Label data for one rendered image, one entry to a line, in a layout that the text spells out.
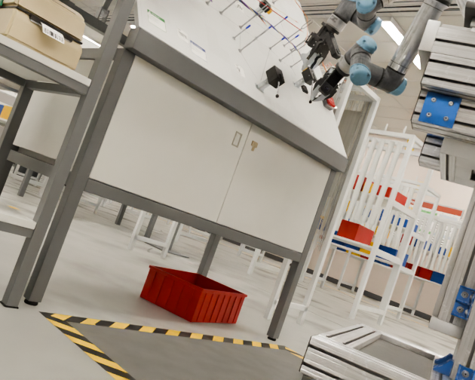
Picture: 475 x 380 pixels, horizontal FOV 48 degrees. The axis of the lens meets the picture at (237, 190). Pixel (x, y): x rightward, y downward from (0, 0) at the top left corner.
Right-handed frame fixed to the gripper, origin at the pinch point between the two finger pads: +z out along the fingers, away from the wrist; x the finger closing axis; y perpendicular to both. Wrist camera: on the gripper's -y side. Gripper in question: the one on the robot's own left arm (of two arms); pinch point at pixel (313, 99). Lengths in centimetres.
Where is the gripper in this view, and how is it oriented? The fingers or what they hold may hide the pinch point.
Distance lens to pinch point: 228.8
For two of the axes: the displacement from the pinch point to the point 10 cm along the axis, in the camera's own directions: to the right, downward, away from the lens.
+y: 4.1, -6.4, 6.5
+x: -7.8, -6.2, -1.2
